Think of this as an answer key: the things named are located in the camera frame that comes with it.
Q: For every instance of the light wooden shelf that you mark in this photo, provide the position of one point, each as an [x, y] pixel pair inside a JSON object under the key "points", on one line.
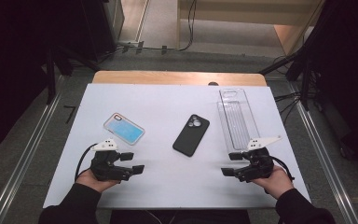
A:
{"points": [[245, 12]]}

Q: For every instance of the metal floor rail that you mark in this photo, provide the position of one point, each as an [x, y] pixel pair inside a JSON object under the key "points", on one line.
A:
{"points": [[28, 155], [323, 155]]}

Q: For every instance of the person's dark lap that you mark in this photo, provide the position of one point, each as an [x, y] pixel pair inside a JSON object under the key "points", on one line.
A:
{"points": [[180, 217]]}

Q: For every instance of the black tripod stand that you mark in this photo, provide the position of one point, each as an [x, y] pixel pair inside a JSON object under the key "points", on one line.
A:
{"points": [[304, 74]]}

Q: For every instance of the white board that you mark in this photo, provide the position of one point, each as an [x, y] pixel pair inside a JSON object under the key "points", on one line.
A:
{"points": [[167, 183]]}

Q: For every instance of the person's left hand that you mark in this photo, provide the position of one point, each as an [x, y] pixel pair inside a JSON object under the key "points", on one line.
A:
{"points": [[91, 183]]}

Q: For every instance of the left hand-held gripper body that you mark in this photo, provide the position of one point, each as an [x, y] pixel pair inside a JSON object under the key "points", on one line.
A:
{"points": [[104, 166]]}

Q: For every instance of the black curtain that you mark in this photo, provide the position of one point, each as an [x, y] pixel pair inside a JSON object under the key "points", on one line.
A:
{"points": [[12, 62], [351, 77]]}

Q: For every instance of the person's right hand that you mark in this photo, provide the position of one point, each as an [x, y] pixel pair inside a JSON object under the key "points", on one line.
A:
{"points": [[275, 183]]}

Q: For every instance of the blue phone case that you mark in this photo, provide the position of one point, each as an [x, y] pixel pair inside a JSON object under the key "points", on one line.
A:
{"points": [[124, 128]]}

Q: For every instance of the wooden table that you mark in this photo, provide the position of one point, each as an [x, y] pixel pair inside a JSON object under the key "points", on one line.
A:
{"points": [[167, 77]]}

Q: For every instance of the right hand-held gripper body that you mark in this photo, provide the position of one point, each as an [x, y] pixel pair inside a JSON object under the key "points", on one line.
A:
{"points": [[259, 163]]}

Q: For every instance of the dark round table grommet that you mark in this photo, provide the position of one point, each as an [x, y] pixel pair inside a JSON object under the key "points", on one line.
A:
{"points": [[213, 83]]}

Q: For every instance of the dark cabinet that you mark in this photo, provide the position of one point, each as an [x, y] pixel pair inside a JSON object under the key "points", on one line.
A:
{"points": [[102, 28]]}

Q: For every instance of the black phone case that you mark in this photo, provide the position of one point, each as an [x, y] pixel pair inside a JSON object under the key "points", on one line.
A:
{"points": [[191, 135]]}

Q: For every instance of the clear plastic rack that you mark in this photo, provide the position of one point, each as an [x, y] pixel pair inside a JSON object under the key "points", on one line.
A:
{"points": [[237, 118]]}

